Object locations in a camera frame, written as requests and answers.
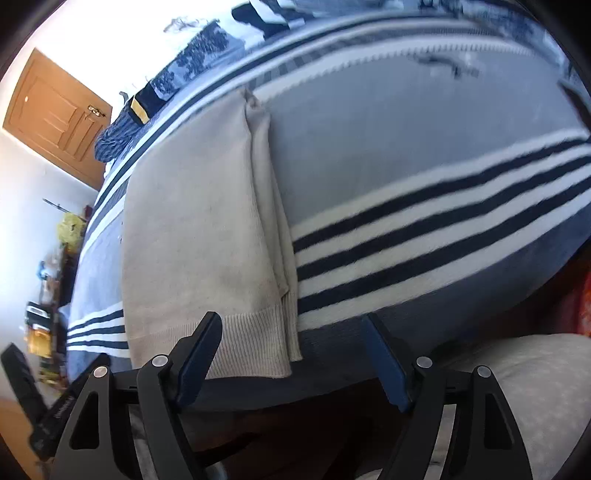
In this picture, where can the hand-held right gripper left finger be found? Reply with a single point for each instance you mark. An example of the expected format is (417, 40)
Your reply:
(198, 362)

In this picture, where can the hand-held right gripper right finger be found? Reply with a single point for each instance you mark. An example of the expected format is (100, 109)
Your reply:
(388, 364)

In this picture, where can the beige knit sweater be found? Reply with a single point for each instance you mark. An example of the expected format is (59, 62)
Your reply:
(194, 217)

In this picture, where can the yellow box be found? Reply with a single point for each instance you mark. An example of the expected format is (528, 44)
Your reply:
(39, 341)

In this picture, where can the person's leg in grey pants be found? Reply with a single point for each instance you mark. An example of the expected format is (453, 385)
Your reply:
(531, 392)

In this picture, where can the yellow bag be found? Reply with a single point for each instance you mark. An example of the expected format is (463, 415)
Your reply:
(70, 228)

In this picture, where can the red cloth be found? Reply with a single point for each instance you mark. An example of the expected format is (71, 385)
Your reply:
(579, 304)

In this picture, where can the blue white striped blanket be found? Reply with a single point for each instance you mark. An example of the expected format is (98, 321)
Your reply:
(406, 152)

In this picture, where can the wooden door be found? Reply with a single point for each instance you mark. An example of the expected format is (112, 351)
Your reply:
(51, 120)

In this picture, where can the blue patterned pillow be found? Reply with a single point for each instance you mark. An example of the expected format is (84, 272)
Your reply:
(198, 55)

